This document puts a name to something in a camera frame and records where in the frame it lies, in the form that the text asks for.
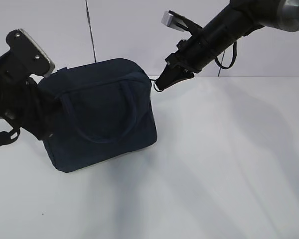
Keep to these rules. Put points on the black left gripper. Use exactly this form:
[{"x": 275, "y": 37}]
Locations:
[{"x": 22, "y": 103}]

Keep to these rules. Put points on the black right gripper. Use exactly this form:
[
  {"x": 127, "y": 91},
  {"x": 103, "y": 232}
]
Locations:
[{"x": 191, "y": 57}]

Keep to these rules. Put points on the navy blue lunch bag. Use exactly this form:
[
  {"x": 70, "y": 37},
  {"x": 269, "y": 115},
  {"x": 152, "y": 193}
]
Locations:
[{"x": 105, "y": 112}]

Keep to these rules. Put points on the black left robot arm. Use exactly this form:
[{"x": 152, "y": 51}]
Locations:
[{"x": 22, "y": 103}]

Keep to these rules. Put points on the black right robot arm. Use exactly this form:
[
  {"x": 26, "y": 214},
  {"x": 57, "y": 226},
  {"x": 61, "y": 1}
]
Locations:
[{"x": 239, "y": 18}]

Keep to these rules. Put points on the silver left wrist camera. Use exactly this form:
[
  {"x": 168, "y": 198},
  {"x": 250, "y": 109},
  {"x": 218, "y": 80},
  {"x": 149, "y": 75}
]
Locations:
[{"x": 29, "y": 53}]

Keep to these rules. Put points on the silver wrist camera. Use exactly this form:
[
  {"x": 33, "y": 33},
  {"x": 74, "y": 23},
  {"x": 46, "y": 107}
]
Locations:
[
  {"x": 178, "y": 22},
  {"x": 29, "y": 53}
]

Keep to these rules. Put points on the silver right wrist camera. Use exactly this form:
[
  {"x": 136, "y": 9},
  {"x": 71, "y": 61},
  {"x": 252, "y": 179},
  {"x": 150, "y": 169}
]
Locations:
[{"x": 178, "y": 22}]

